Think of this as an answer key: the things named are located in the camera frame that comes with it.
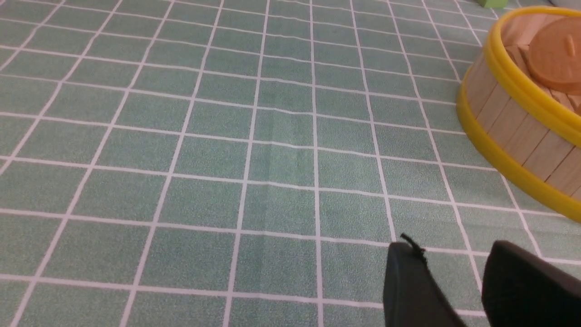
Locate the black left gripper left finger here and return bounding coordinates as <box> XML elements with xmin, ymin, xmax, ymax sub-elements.
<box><xmin>383</xmin><ymin>233</ymin><xmax>466</xmax><ymax>327</ymax></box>

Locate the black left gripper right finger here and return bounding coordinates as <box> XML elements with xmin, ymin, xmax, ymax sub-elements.
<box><xmin>481</xmin><ymin>240</ymin><xmax>581</xmax><ymax>327</ymax></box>

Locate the brown round toy bun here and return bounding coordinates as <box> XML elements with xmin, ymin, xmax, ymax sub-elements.
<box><xmin>527</xmin><ymin>17</ymin><xmax>581</xmax><ymax>95</ymax></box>

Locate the green foam cube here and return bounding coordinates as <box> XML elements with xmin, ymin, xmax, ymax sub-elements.
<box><xmin>477</xmin><ymin>0</ymin><xmax>508</xmax><ymax>9</ymax></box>

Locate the green checkered tablecloth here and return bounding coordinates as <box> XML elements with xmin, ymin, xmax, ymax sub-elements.
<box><xmin>0</xmin><ymin>0</ymin><xmax>580</xmax><ymax>327</ymax></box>

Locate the yellow bamboo steamer base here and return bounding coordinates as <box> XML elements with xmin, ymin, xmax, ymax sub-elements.
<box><xmin>457</xmin><ymin>6</ymin><xmax>581</xmax><ymax>222</ymax></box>

